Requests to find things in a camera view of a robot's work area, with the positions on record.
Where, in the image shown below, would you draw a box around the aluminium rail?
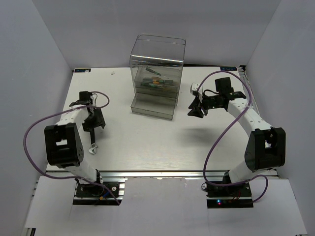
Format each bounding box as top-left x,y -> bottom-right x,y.
237,66 -> 281,177
46,171 -> 226,178

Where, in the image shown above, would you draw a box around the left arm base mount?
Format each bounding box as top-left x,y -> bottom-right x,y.
73,181 -> 125,206

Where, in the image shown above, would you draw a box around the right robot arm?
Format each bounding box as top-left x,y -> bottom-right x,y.
188,77 -> 286,196

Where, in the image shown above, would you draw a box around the orange handled pliers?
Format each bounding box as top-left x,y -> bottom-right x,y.
142,77 -> 162,84

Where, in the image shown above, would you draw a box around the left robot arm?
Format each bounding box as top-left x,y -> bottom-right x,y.
44,91 -> 106,196

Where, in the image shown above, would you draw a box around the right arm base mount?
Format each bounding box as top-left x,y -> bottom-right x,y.
201,182 -> 253,209

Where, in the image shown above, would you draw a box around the silver adjustable wrench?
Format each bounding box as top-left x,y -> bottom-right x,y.
89,129 -> 98,155

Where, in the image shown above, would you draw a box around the right aluminium rail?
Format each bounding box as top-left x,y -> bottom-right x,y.
237,66 -> 281,177

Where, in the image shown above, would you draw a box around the right blue label sticker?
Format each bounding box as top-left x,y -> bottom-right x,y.
220,67 -> 238,71

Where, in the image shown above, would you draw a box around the green black screwdriver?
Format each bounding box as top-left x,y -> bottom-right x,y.
145,67 -> 161,76
158,80 -> 174,85
141,83 -> 163,88

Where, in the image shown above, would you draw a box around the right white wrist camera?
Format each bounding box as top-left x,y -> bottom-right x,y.
190,83 -> 203,102

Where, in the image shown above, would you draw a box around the clear plastic drawer cabinet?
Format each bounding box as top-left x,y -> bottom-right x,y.
129,33 -> 186,120

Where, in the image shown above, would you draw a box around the front aluminium rail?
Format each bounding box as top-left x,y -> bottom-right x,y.
46,171 -> 226,178

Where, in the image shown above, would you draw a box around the left blue label sticker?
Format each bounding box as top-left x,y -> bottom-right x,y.
74,68 -> 91,73

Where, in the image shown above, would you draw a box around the blue label sticker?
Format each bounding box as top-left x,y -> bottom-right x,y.
74,68 -> 91,73
220,67 -> 238,71

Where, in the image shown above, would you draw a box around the yellow handled needle-nose pliers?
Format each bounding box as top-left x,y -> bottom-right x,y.
157,85 -> 178,93

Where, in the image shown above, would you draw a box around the clear hinged cabinet lid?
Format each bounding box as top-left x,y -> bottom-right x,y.
129,33 -> 186,67

